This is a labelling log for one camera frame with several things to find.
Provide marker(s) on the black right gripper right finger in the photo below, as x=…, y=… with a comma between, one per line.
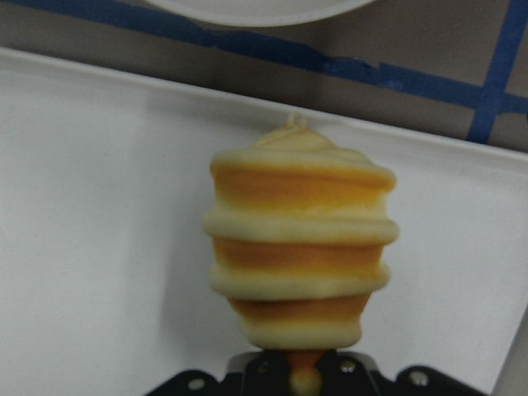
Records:
x=352, y=373

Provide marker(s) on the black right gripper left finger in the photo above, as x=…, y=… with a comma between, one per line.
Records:
x=250, y=373

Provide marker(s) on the white shallow plate with lemon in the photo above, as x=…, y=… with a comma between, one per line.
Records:
x=259, y=13

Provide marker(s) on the white rectangular tray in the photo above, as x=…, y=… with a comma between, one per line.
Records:
x=104, y=181

